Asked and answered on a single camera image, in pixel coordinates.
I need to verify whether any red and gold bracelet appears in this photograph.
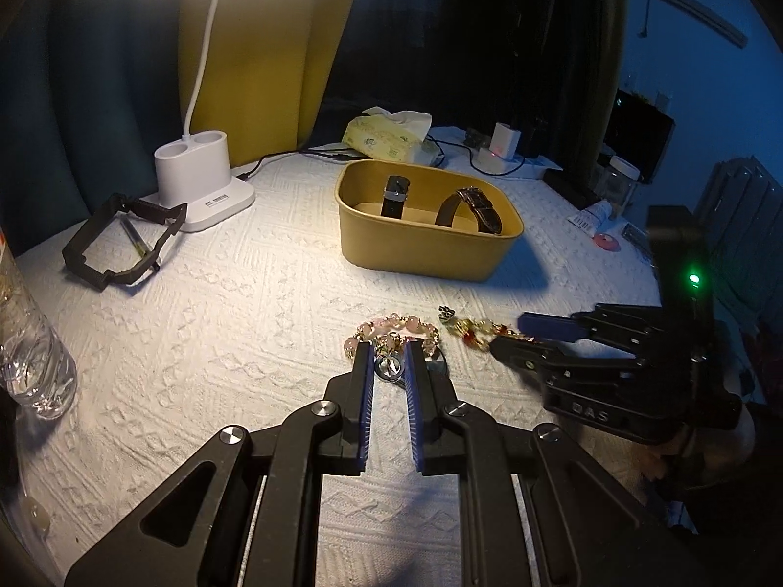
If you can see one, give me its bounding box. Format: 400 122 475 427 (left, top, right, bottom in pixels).
449 316 540 353

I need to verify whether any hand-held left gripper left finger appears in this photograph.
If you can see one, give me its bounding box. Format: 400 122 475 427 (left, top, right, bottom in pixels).
64 342 375 587

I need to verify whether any silver ring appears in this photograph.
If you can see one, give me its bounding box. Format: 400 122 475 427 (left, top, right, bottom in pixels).
374 351 406 384

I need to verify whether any black strap watch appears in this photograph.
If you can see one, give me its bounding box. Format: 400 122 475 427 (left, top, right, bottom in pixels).
380 175 410 220

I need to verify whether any yellow upholstered panel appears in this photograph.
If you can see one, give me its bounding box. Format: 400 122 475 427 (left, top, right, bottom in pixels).
177 0 363 170

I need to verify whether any black plastic frame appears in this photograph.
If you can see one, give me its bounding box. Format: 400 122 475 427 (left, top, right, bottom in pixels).
62 192 188 294

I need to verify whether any white desk lamp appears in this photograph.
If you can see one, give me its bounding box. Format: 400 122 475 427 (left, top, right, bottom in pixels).
136 0 352 234

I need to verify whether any white charger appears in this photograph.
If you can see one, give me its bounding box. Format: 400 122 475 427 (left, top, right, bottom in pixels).
489 123 521 160

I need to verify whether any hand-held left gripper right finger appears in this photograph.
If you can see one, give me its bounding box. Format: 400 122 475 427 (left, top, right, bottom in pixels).
404 341 698 587

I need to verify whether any pink bead bracelet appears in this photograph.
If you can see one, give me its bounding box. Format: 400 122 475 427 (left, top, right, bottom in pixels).
344 313 444 361

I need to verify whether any white radiator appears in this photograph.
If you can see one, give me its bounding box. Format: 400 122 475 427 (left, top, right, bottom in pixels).
697 158 783 325

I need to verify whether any yellow tissue pack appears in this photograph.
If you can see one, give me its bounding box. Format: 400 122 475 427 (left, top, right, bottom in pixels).
341 108 443 168

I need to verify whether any white power strip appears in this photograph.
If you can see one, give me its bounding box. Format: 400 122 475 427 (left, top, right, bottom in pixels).
472 145 565 181

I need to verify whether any clear plastic water bottle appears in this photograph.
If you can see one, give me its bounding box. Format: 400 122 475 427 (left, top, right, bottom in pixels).
0 226 79 422

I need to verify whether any black flat box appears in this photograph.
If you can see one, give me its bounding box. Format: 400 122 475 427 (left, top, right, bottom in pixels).
543 167 605 209

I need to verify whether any black monitor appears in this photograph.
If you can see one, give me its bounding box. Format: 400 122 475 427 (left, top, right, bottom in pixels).
605 88 677 183

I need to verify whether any brown strap watch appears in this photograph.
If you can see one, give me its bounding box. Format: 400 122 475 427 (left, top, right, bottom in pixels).
436 186 504 237

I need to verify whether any yellow storage box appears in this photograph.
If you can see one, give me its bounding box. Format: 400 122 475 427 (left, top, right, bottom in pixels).
334 160 526 284

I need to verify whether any white knitted tablecloth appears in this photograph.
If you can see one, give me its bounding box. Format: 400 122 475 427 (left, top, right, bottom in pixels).
11 125 667 587

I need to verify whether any small white bottle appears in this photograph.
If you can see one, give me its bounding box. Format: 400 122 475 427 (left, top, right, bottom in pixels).
572 202 614 232

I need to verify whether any dark pen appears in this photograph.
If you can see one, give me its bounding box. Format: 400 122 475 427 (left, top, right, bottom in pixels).
120 216 161 271

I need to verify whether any black cable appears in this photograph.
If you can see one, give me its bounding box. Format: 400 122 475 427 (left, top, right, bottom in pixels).
235 147 354 182

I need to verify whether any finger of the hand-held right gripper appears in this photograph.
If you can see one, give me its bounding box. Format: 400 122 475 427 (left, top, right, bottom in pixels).
517 303 665 357
489 335 643 393

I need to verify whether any clear jar with white lid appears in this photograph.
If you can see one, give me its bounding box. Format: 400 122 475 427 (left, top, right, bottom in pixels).
595 156 641 219

